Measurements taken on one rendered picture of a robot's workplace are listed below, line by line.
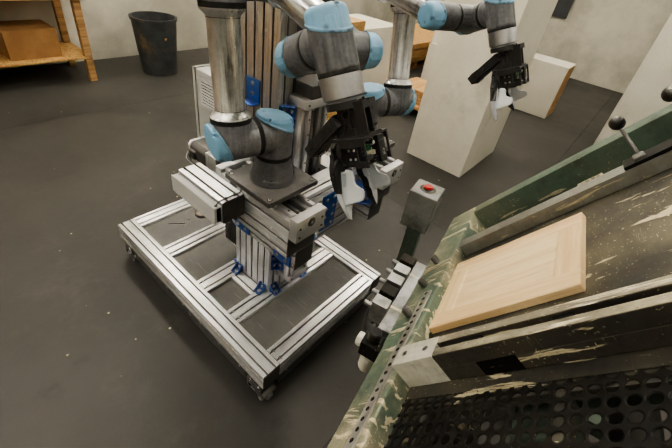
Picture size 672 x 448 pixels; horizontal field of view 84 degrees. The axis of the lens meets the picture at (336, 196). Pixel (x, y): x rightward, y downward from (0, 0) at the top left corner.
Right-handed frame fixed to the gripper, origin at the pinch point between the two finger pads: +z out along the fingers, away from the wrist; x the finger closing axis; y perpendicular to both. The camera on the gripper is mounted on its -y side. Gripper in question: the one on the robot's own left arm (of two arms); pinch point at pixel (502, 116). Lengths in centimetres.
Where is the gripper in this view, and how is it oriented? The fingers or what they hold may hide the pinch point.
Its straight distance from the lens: 127.2
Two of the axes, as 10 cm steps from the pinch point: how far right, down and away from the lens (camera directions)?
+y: 7.1, 0.4, -7.0
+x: 6.6, -3.6, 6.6
